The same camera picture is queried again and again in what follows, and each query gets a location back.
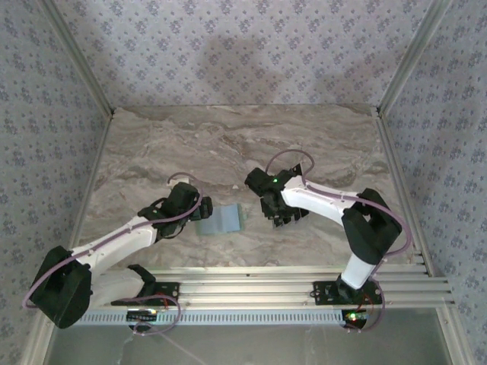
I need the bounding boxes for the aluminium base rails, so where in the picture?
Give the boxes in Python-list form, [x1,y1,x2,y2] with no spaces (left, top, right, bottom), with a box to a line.
[89,265,457,309]

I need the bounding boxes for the small circuit board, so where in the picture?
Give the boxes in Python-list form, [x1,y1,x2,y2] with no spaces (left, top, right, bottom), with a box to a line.
[126,309,159,323]
[341,309,370,329]

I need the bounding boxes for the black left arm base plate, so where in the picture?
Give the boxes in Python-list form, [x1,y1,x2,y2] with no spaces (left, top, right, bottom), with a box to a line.
[110,281,180,306]

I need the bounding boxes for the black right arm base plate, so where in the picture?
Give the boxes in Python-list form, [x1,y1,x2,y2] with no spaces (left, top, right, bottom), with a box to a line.
[311,280,384,306]

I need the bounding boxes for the aluminium table side rail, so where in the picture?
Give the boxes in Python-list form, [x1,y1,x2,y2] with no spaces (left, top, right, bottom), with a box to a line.
[374,107,435,278]
[70,109,116,250]

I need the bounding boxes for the grey slotted cable duct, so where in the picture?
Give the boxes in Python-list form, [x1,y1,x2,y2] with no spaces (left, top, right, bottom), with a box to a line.
[78,311,345,327]

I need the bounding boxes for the aluminium frame leg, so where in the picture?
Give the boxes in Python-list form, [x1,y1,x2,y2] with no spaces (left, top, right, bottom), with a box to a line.
[21,322,58,365]
[435,307,471,365]

